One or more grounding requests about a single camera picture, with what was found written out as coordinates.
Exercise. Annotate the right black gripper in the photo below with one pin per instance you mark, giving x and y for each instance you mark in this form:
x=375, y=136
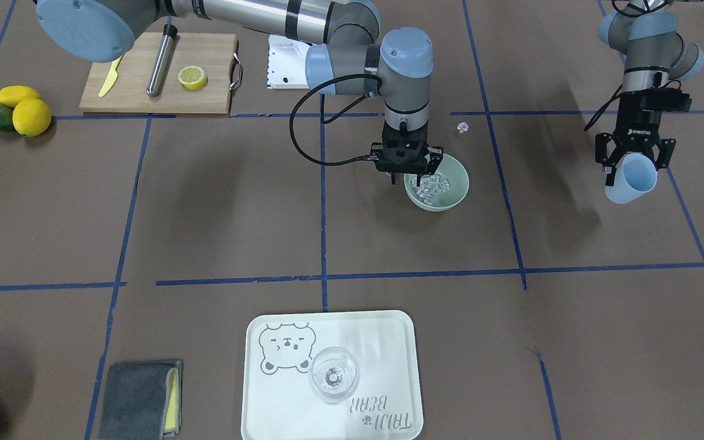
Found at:
x=434, y=160

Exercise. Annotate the wine glass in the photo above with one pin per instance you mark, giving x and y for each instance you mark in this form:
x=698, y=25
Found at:
x=334, y=375

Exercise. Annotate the wooden cutting board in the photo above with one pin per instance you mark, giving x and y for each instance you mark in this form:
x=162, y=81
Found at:
x=215, y=53

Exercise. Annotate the white bear tray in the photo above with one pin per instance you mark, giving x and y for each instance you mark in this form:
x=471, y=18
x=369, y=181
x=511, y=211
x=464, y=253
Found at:
x=278, y=399

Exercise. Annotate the yellow lemon front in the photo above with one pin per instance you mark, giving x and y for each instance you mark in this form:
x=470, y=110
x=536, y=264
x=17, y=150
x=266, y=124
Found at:
x=31, y=117

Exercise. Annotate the light blue cup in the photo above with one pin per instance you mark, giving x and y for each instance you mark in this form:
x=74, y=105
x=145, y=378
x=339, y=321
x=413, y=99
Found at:
x=634, y=176

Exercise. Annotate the steel muddler black cap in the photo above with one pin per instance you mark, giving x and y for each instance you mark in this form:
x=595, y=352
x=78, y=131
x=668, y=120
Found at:
x=162, y=61

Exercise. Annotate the yellow lemon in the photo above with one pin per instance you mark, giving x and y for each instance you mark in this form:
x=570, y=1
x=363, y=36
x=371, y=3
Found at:
x=31, y=117
x=11, y=96

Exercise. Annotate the grey yellow cloth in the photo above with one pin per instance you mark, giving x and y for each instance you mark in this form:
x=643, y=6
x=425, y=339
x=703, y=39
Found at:
x=142, y=400

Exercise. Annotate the green bowl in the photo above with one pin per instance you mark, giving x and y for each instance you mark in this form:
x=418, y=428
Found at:
x=443, y=190

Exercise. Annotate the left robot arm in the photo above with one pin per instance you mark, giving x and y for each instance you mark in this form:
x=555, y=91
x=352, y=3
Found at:
x=657, y=60

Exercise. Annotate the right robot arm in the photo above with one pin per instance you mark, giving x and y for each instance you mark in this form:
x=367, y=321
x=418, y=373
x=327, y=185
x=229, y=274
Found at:
x=348, y=54

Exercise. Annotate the yellow plastic knife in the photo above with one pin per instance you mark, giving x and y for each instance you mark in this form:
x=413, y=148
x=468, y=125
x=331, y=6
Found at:
x=111, y=77

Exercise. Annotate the half lemon slice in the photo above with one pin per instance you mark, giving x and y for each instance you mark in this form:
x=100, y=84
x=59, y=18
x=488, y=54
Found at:
x=192, y=77

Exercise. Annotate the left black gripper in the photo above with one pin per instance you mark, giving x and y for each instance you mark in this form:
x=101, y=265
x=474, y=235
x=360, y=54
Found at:
x=640, y=119

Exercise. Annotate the stray ice cube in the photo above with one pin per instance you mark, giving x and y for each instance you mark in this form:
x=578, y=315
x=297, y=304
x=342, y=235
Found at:
x=462, y=127

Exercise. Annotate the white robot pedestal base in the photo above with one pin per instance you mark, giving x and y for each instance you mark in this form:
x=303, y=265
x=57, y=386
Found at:
x=286, y=63

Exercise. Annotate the yellow lemon back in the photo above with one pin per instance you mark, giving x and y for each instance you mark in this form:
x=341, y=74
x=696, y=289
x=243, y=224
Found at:
x=11, y=96

